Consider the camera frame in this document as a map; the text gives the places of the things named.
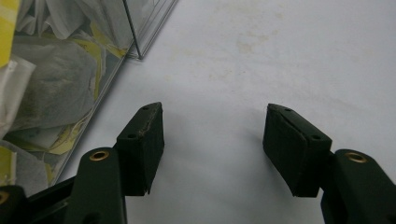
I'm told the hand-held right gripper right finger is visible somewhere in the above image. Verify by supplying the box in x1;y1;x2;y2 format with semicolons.
262;103;333;199

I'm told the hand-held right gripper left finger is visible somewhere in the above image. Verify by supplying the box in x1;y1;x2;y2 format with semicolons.
115;101;165;197

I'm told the clear plastic box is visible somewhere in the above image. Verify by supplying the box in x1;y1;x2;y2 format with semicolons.
0;0;180;198

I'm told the white table mat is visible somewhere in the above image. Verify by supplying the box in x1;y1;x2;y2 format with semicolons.
57;0;396;224

